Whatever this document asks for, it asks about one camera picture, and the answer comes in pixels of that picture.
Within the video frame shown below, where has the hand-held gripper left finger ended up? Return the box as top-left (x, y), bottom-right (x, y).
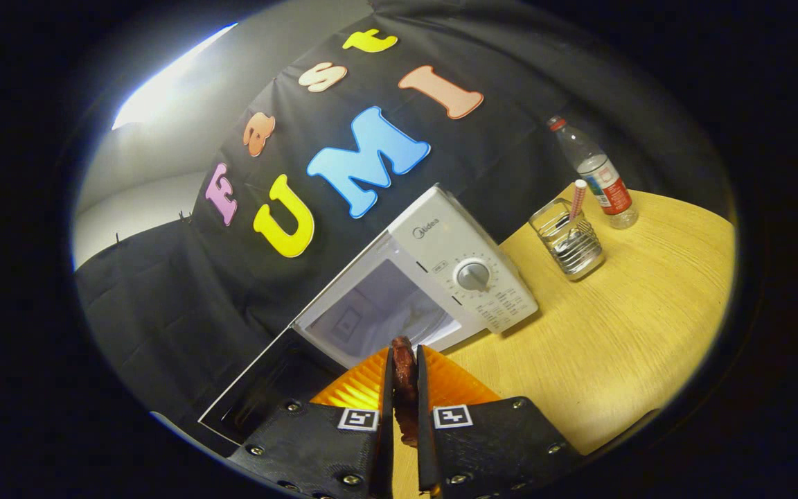
top-left (229, 347), bottom-right (394, 499)

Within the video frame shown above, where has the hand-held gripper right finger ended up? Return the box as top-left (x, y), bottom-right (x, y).
top-left (416, 344), bottom-right (583, 499)

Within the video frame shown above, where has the reddish brown meat piece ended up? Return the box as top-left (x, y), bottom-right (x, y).
top-left (391, 336), bottom-right (419, 448)

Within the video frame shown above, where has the white toaster oven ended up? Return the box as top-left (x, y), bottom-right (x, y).
top-left (198, 184), bottom-right (540, 448)

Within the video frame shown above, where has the red white striped straw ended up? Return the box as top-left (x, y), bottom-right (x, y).
top-left (568, 180), bottom-right (588, 222)

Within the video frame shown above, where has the clear plastic water bottle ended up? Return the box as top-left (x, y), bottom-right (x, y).
top-left (547, 116), bottom-right (639, 230)

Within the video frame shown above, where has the metal wire basket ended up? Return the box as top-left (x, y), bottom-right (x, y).
top-left (529, 198), bottom-right (606, 281)

